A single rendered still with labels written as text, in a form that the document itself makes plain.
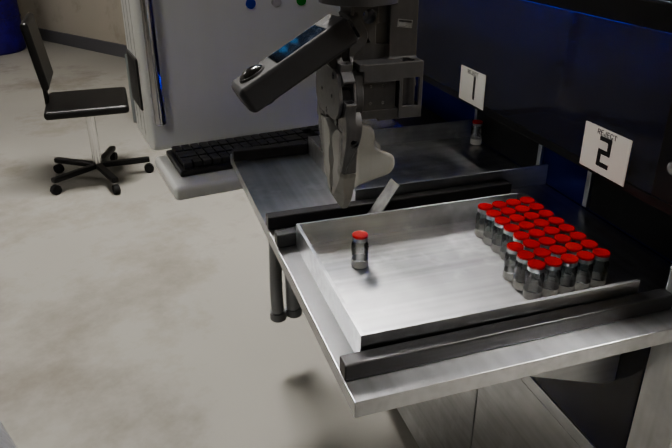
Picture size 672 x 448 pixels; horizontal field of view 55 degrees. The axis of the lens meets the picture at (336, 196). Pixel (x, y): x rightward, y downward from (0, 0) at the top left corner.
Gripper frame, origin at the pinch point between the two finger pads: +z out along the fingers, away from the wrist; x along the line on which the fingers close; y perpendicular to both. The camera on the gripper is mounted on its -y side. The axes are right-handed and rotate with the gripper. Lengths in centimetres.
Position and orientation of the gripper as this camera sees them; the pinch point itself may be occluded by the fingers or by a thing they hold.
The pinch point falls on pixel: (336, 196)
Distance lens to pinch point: 64.2
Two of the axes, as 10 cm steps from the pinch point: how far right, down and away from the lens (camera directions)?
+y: 9.5, -1.3, 2.8
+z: 0.0, 9.1, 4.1
